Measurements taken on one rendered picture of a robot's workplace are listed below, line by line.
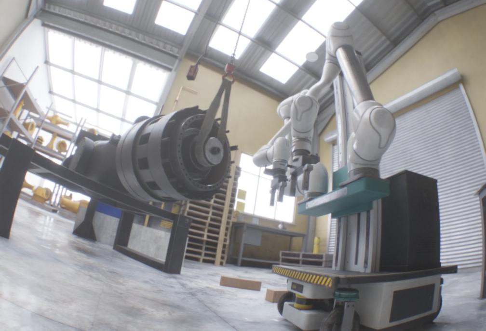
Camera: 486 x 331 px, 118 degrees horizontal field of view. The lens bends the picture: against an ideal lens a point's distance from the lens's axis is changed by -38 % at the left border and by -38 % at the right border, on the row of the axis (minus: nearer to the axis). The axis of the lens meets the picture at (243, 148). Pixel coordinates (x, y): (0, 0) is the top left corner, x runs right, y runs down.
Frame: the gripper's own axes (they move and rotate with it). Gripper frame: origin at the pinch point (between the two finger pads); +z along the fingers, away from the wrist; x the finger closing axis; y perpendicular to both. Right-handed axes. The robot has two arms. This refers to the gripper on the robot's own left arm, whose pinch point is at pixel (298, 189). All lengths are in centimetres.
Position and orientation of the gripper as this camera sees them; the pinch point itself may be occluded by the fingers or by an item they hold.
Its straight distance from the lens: 104.0
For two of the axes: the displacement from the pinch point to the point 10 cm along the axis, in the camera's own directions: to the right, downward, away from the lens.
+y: -9.6, -2.3, -1.4
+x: 2.2, -3.8, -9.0
